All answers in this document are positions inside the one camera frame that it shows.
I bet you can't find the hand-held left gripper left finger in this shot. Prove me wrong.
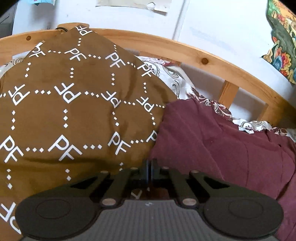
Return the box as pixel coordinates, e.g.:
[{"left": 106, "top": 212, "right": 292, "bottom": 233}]
[{"left": 66, "top": 159, "right": 152, "bottom": 207}]

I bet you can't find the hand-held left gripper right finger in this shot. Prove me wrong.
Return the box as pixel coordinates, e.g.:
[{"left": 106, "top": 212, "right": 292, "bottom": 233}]
[{"left": 151, "top": 159, "right": 233, "bottom": 207}]

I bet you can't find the maroon garment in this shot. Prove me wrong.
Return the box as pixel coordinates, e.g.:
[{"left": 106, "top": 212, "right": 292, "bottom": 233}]
[{"left": 148, "top": 98, "right": 296, "bottom": 241}]

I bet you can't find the white floral bed sheet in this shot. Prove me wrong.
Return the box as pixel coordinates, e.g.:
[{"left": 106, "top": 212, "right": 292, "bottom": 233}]
[{"left": 0, "top": 55, "right": 296, "bottom": 139}]

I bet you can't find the dark grey object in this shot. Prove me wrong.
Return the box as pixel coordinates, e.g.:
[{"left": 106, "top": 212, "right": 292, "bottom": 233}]
[{"left": 0, "top": 0, "right": 18, "bottom": 39}]

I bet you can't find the white wall conduit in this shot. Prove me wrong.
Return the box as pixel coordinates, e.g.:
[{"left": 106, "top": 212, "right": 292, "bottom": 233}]
[{"left": 172, "top": 0, "right": 186, "bottom": 41}]

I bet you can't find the green flowered wall poster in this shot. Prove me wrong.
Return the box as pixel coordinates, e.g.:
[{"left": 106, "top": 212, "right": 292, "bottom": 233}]
[{"left": 262, "top": 0, "right": 296, "bottom": 84}]

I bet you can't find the red and blue wall poster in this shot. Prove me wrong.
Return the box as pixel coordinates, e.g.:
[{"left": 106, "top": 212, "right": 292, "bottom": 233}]
[{"left": 25, "top": 0, "right": 56, "bottom": 6}]

